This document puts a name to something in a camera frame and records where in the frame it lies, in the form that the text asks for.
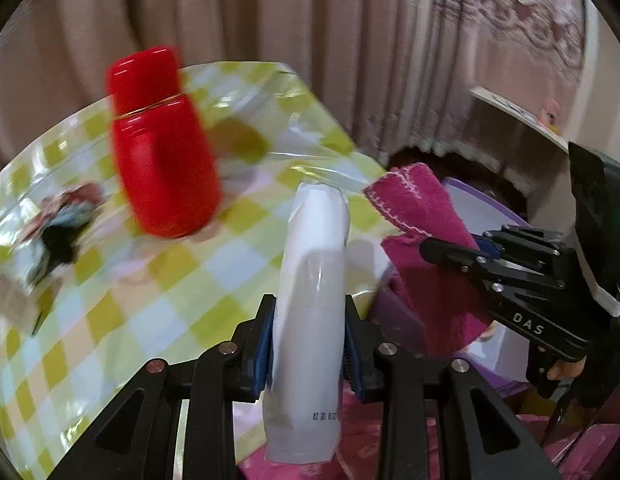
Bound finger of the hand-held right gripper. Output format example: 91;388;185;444
477;226;573;271
420;237;561;306

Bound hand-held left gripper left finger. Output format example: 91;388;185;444
47;294;277;480

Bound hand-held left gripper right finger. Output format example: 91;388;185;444
342;294;561;480

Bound purple plastic basket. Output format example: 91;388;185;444
370;176;533;398

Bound magenta towel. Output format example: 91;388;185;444
362;164;493;356

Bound white squeeze tube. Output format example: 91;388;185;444
262;182;351;465

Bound green checkered tablecloth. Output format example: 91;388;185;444
0;60;391;480

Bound white shelf board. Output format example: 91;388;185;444
469;85;573;153

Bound red plastic jug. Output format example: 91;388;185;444
106;46;223;238

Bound pink curtain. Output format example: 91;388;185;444
0;0;591;211

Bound black cable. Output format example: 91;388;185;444
540;380;582;447

